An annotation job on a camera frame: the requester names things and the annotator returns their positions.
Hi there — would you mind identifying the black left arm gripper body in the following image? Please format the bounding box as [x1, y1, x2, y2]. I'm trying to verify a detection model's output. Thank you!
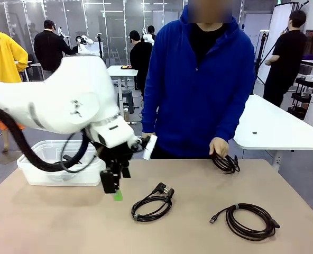
[103, 143, 133, 173]

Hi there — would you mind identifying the black USB-C cable gray strap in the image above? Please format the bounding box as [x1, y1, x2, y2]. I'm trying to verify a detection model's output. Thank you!
[211, 148, 241, 175]

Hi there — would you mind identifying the black braided USB-A cable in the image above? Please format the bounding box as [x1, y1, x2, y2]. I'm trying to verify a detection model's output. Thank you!
[208, 203, 281, 242]

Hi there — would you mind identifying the person's right forearm blue sleeve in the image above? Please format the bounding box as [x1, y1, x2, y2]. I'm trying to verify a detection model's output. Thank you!
[141, 87, 160, 134]

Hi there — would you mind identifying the person's left forearm blue sleeve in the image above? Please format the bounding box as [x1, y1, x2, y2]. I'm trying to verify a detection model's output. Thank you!
[211, 105, 242, 142]

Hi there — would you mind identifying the person's left hand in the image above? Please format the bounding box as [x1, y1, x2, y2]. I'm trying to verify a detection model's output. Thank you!
[209, 137, 231, 157]

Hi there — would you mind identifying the clear plastic storage bin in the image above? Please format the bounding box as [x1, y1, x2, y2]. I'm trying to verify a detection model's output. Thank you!
[16, 140, 107, 187]

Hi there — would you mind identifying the gray plastic stool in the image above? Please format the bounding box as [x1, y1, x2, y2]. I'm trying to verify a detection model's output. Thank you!
[121, 89, 135, 115]

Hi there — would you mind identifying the small white desk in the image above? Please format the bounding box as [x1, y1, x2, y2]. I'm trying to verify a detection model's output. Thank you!
[107, 65, 139, 125]

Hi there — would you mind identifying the person in blue hoodie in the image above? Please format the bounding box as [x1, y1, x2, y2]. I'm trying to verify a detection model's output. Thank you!
[141, 0, 256, 159]

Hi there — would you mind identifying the person in black clothes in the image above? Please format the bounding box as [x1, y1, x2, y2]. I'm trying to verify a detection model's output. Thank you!
[129, 30, 154, 92]

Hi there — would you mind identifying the person black jacket and cap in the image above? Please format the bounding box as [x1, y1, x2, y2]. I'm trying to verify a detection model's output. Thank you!
[33, 20, 77, 80]

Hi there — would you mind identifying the person in yellow hoodie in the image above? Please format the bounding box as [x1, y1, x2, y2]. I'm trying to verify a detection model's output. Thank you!
[0, 9, 29, 156]

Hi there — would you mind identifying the large white table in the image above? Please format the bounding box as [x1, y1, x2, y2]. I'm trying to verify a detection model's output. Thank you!
[233, 94, 313, 166]

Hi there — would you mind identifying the black tripod stand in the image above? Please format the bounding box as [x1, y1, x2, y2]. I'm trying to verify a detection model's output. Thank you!
[251, 30, 270, 96]

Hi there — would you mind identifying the person in black T-shirt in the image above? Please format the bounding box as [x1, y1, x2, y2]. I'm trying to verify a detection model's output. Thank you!
[263, 10, 308, 108]

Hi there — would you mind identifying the black utility cart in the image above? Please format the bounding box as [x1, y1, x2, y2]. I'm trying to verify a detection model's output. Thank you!
[288, 76, 313, 120]

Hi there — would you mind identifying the white folding partition screen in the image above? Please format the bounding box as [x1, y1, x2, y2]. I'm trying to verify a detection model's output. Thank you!
[256, 2, 302, 85]

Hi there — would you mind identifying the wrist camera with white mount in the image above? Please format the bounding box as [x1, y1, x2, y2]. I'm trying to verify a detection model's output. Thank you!
[130, 134, 158, 161]

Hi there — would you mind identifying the black corrugated cable hose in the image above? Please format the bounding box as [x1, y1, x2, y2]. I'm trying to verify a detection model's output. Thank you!
[0, 108, 99, 174]

